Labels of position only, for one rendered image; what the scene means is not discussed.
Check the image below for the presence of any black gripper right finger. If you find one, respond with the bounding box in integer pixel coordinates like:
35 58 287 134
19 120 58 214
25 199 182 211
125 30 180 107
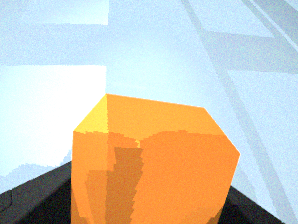
218 185 285 224

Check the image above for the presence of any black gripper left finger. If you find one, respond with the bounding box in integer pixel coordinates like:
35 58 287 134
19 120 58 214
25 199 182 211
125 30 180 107
0 160 72 224

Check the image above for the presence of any orange block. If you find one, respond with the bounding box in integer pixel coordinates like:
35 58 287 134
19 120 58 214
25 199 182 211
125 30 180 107
71 93 239 224

